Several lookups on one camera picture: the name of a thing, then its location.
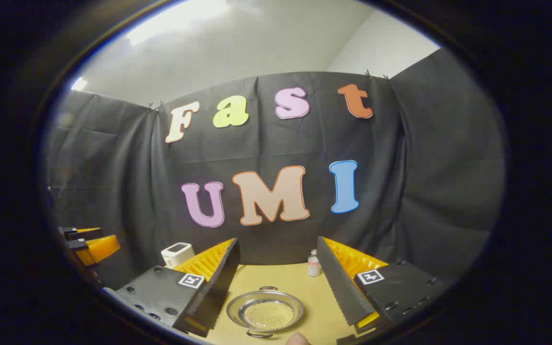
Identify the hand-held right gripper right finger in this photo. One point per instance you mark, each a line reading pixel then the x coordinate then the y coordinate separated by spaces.
pixel 340 282

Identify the small clear bottle pink label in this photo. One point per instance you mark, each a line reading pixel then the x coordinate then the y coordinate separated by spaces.
pixel 313 266

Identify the pile of yellow soybeans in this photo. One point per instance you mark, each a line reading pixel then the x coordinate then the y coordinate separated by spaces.
pixel 269 315

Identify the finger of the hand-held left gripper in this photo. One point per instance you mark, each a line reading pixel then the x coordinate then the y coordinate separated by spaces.
pixel 95 249
pixel 84 234

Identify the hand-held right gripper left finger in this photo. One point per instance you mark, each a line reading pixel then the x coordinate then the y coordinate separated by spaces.
pixel 218 282

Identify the stainless steel pot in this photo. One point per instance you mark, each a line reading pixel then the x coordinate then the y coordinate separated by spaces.
pixel 237 309

